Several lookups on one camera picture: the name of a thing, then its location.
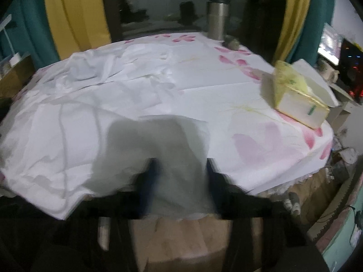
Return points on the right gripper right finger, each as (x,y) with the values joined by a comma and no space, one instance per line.
(285,246)

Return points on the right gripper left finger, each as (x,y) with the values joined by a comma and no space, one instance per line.
(121,208)

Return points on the white garment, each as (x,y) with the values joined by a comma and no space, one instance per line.
(91,123)

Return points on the cardboard box under bed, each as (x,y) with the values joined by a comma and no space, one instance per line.
(164,244)

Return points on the floral pink white bedsheet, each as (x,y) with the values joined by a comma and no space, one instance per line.
(258,147)

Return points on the yellow tissue box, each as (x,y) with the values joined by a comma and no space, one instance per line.
(287,91)

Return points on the small grey object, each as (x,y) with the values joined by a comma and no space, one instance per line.
(231,44)

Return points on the computer monitor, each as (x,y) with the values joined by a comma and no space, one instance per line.
(340,63)

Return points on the steel thermos cup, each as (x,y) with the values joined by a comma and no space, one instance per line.
(218,12)

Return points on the teal curtain right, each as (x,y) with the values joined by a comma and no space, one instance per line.
(319,13)

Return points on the teal curtain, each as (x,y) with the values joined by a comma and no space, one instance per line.
(29,32)
(319,13)

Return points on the teal curtain left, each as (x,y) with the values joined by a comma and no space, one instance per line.
(29,32)

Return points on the yellow curtain left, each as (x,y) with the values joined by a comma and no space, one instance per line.
(77,25)

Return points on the yellow curtain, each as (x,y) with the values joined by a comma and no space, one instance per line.
(77,25)
(294,17)

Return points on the yellow curtain right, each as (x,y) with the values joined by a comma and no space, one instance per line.
(294,17)

